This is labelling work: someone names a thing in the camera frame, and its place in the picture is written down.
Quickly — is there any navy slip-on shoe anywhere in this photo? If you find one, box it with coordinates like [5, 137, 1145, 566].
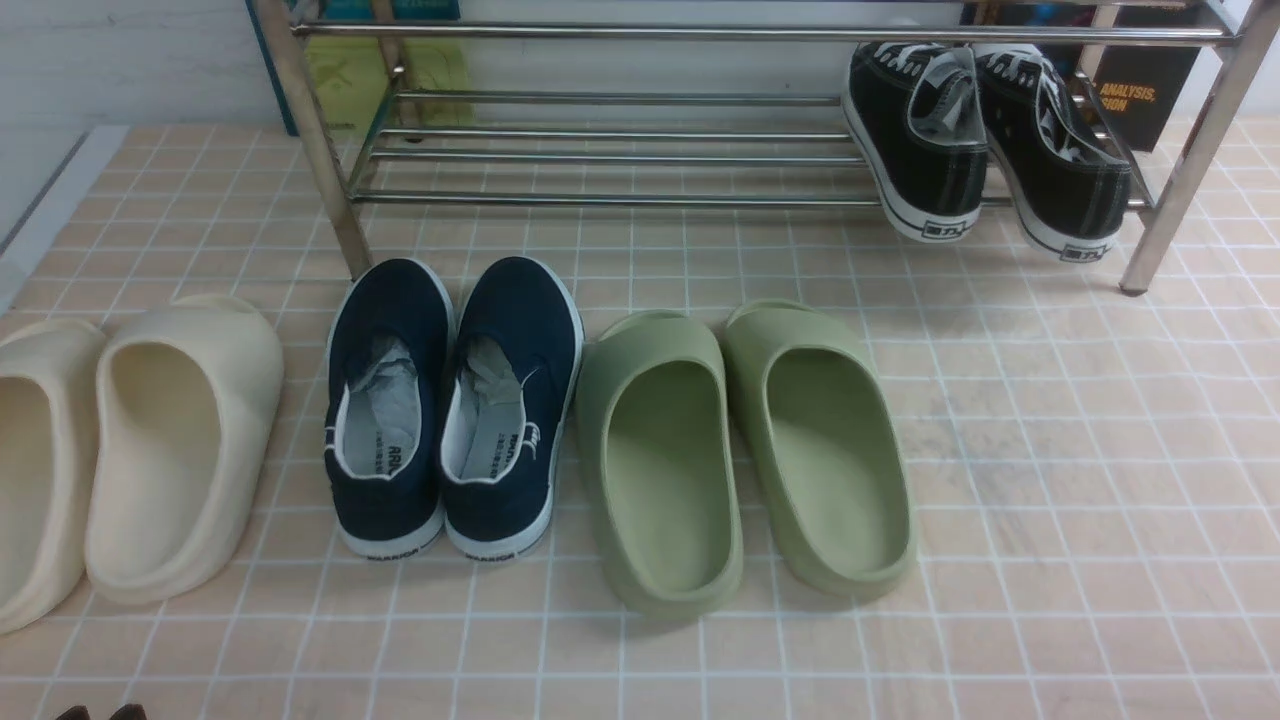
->
[439, 256, 585, 562]
[323, 258, 454, 561]

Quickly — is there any silver metal shoe rack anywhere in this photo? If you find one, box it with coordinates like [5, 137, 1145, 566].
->
[250, 1, 1279, 297]

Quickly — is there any left green foam slide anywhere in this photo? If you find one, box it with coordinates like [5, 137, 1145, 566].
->
[575, 310, 744, 623]

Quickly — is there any green foam slide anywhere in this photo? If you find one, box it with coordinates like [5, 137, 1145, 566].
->
[721, 299, 916, 602]
[575, 310, 744, 623]

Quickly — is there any right green foam slide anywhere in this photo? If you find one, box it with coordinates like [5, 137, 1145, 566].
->
[721, 299, 916, 602]

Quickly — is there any left black canvas sneaker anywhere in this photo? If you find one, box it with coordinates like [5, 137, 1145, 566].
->
[841, 42, 989, 243]

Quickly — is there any black canvas sneaker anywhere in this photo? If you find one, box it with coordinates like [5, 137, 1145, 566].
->
[972, 44, 1133, 264]
[841, 42, 989, 243]

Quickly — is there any teal yellow-green box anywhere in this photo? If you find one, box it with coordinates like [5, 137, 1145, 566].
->
[244, 1, 475, 137]

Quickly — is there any right cream foam slide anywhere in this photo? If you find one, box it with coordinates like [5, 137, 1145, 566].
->
[84, 293, 284, 605]

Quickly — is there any cream foam slide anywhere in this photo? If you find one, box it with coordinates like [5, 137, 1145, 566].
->
[1, 318, 106, 634]
[84, 293, 284, 605]

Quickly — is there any right black canvas sneaker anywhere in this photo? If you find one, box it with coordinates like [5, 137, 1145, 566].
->
[972, 44, 1133, 264]

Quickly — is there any black book orange text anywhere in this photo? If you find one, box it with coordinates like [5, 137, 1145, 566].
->
[1076, 4, 1201, 152]

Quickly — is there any left cream foam slide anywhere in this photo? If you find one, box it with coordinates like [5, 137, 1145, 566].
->
[1, 318, 106, 634]

